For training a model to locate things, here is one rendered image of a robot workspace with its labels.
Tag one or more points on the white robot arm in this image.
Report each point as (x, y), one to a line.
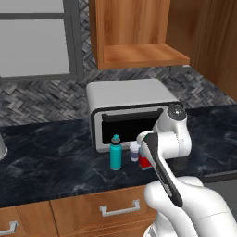
(197, 209)

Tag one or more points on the tall wooden cabinet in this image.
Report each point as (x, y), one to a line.
(213, 37)

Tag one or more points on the black toaster oven door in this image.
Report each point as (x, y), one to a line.
(123, 129)

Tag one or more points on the silver toaster oven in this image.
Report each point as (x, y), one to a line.
(126, 92)

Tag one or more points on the small white purple jar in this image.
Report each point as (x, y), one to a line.
(134, 152)

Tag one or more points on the teal water bottle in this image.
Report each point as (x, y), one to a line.
(115, 155)

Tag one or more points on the wooden drawer front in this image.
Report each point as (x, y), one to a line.
(80, 209)

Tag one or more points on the grey framed window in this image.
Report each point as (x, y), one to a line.
(34, 37)

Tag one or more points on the grey round container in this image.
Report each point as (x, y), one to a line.
(2, 148)

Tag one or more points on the dark grey appliance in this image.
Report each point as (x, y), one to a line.
(223, 191)

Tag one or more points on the wooden cupboard door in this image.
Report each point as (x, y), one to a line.
(27, 220)

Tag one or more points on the open wooden wall cabinet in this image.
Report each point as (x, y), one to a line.
(132, 34)

